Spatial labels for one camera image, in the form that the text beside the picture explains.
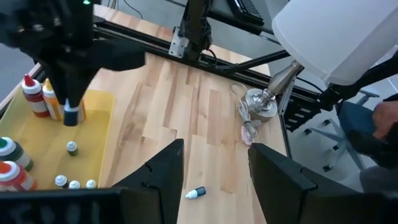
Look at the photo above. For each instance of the silver metal lamp base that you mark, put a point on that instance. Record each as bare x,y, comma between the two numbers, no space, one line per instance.
264,102

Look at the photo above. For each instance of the small green dropper bottle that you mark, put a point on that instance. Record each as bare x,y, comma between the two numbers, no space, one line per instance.
72,148

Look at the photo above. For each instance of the person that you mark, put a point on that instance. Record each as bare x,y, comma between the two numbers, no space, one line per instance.
379,155

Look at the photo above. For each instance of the yellow translucent plastic tray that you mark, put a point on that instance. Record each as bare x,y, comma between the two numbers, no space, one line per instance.
46,140

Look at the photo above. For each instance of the large orange food coloring bottle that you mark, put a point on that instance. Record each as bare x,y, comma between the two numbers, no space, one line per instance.
15,177

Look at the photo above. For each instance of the white lamp shade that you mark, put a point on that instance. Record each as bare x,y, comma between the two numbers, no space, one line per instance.
335,37

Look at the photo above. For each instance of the small blue dropper bottle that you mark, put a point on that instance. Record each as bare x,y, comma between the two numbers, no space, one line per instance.
196,193

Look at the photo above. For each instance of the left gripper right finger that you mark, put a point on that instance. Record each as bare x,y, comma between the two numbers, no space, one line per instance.
276,186

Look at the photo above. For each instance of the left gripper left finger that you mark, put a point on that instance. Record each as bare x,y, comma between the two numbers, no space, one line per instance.
158,186

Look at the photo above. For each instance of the small brown dropper bottle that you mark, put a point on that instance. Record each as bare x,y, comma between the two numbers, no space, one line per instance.
71,117

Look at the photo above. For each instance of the black aluminium table frame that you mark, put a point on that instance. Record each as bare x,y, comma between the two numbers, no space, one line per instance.
149,43

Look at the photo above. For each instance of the large green food coloring bottle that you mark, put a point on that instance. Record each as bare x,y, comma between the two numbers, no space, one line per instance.
14,152

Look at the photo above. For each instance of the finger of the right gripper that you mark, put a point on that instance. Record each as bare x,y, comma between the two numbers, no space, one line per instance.
83,88
58,88

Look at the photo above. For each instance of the small dark red dropper bottle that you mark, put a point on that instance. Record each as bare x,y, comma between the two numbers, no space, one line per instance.
74,185

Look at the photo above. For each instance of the blue office chair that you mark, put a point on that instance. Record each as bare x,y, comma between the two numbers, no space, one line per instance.
354,119

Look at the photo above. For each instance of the small white-capped dropper bottle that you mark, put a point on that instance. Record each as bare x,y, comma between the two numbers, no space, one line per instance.
91,184

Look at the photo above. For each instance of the dark grey desk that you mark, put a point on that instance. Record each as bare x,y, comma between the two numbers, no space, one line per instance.
222,7

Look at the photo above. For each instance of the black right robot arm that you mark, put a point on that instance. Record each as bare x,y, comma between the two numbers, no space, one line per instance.
194,18

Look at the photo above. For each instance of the person's hand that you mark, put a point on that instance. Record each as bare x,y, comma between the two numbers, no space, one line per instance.
385,118

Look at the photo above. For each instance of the small black dropper bottle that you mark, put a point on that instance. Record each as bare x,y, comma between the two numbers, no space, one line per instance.
61,181

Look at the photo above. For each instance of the black stand bar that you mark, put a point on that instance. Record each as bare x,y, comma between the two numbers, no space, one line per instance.
357,84

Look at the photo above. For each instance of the keyboard with lit keys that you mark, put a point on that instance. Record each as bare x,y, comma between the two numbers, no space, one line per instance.
245,9

